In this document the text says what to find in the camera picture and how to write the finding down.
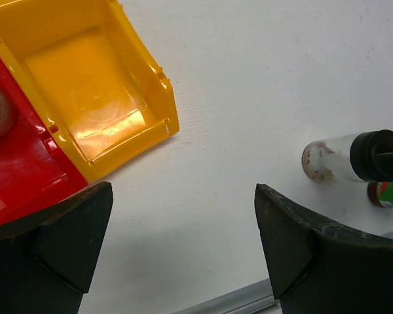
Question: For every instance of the yellow plastic bin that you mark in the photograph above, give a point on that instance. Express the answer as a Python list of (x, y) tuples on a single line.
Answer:
[(89, 77)]

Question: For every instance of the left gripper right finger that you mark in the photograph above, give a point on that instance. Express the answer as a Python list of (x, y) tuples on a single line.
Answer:
[(318, 265)]

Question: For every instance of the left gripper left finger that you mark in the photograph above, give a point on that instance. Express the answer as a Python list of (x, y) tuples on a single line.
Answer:
[(48, 259)]

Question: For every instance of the red plastic bin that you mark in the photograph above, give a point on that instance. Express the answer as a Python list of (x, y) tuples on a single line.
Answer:
[(34, 171)]

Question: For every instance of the red chili sauce bottle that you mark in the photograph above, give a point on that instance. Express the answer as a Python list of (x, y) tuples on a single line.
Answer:
[(381, 194)]

